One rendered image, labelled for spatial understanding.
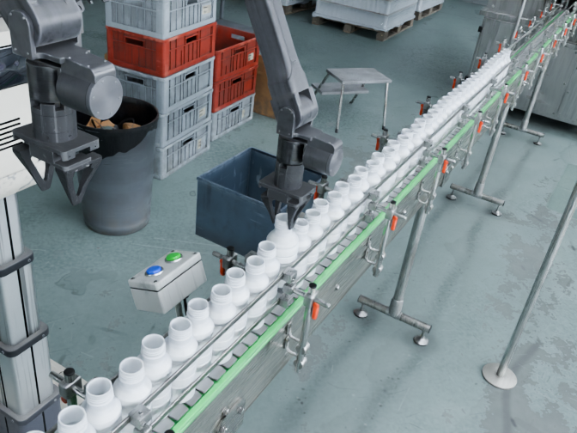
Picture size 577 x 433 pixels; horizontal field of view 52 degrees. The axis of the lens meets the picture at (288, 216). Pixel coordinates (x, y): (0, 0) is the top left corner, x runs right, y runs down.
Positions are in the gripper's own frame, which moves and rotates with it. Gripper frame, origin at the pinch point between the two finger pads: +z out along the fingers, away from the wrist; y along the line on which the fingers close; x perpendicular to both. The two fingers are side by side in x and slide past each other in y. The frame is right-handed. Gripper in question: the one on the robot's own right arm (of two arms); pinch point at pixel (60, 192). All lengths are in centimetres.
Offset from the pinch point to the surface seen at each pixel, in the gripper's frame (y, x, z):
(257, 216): -15, 85, 50
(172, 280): 2.5, 23.0, 28.9
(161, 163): -156, 208, 127
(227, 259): 5.5, 38.1, 30.6
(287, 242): 17, 42, 23
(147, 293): -0.1, 18.6, 30.7
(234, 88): -169, 304, 105
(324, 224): 17, 60, 27
